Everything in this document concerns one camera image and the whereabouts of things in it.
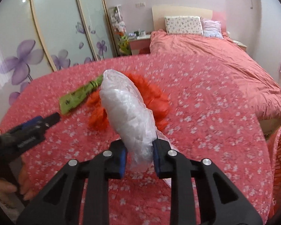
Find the red plastic laundry basket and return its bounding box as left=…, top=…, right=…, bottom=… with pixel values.
left=268, top=127, right=281, bottom=218

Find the person's left hand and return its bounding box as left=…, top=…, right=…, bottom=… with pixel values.
left=0, top=156, right=37, bottom=208

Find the bed with salmon duvet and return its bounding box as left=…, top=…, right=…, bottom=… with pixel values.
left=150, top=30, right=281, bottom=120

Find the pink right nightstand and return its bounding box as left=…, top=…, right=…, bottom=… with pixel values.
left=233, top=40, right=247, bottom=52

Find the clear bubble wrap bundle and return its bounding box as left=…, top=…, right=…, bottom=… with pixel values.
left=99, top=69, right=170, bottom=172

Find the floral sliding wardrobe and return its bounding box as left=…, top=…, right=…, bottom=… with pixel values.
left=0, top=0, right=115, bottom=118

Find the pink striped pillow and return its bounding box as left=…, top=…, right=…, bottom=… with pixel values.
left=201, top=18, right=223, bottom=39

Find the beige wooden headboard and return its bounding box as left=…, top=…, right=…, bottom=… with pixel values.
left=151, top=4, right=226, bottom=32

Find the pink nightstand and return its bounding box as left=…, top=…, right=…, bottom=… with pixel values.
left=129, top=34, right=151, bottom=55
left=233, top=40, right=247, bottom=52

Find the plush toy stack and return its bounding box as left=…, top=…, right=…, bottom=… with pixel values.
left=108, top=6, right=131, bottom=56

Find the green patterned plastic bag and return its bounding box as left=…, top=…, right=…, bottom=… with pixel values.
left=59, top=75, right=103, bottom=115

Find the white floral pillow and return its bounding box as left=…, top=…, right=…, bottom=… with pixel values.
left=164, top=16, right=203, bottom=36

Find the orange-red plastic bag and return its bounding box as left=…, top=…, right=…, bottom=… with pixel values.
left=87, top=70, right=170, bottom=131

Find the pink left nightstand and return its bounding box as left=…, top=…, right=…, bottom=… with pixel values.
left=129, top=34, right=151, bottom=55

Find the red floral tablecloth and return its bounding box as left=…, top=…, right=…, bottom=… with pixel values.
left=0, top=52, right=272, bottom=225

